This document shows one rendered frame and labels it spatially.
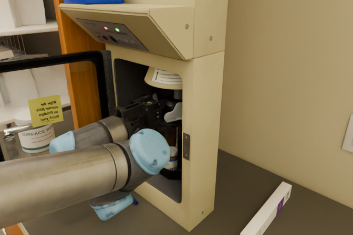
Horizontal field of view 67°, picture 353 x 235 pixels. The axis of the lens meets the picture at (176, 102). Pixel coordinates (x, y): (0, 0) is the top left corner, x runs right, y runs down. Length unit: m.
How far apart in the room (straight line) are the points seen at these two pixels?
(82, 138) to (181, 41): 0.27
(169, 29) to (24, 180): 0.32
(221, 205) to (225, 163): 0.22
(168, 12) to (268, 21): 0.51
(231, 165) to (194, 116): 0.48
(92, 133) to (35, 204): 0.25
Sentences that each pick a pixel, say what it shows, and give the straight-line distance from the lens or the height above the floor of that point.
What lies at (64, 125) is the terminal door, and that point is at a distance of 0.80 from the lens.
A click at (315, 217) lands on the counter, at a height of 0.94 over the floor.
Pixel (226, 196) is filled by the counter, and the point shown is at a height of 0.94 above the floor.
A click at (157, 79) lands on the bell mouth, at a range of 0.67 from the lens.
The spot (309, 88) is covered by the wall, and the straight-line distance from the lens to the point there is 0.92.
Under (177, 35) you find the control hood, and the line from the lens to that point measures 0.50.
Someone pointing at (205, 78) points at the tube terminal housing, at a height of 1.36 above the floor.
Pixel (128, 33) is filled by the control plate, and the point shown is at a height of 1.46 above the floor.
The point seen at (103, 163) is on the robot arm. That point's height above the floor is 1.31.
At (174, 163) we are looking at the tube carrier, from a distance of 0.80.
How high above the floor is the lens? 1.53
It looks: 22 degrees down
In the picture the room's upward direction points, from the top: straight up
